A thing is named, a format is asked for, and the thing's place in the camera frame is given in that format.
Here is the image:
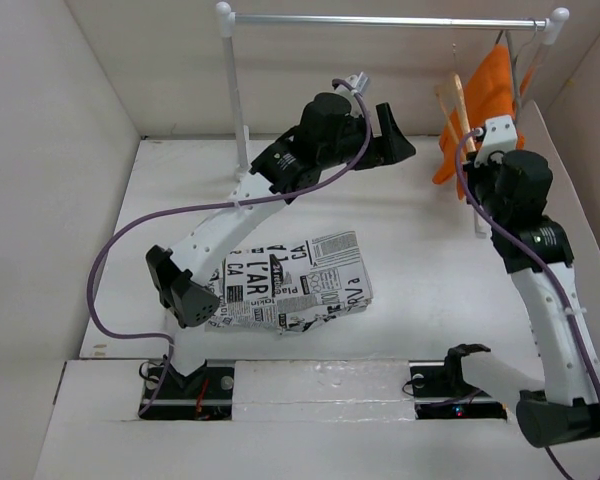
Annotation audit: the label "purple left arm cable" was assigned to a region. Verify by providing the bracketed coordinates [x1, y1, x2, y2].
[87, 78, 372, 416]

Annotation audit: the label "newspaper print trousers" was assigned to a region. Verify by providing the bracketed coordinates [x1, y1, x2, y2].
[205, 231, 373, 335]

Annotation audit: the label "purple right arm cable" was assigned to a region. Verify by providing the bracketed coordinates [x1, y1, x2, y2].
[456, 128, 600, 480]

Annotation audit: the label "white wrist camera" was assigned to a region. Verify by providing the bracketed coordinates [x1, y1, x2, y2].
[334, 72, 371, 96]
[474, 115, 518, 167]

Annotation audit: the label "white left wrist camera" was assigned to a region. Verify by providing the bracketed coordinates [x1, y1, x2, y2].
[334, 72, 371, 96]

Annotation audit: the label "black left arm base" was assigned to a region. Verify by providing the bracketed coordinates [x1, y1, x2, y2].
[138, 360, 236, 422]

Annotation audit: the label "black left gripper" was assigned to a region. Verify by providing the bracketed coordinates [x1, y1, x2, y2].
[317, 103, 413, 171]

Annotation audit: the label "aluminium side rail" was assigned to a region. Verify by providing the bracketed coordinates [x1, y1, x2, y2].
[492, 176, 520, 225]

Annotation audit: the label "white metal clothes rack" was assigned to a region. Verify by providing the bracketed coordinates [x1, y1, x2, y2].
[214, 0, 572, 239]

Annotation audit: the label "orange cloth on hanger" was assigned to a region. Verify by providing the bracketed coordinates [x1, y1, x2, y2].
[432, 44, 515, 185]

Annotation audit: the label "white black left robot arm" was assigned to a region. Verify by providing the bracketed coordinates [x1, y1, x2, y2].
[146, 85, 416, 329]

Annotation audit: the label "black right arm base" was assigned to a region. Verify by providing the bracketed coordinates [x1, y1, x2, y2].
[402, 362, 508, 421]

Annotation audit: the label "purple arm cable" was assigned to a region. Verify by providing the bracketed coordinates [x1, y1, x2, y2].
[456, 128, 600, 480]
[87, 78, 372, 416]

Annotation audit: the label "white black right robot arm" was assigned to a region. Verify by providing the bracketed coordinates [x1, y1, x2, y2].
[442, 150, 600, 449]

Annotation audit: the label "wooden clothes hanger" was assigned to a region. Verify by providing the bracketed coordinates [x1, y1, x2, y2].
[434, 43, 471, 144]

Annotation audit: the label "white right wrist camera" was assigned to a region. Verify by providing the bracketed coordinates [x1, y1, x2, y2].
[474, 115, 518, 167]

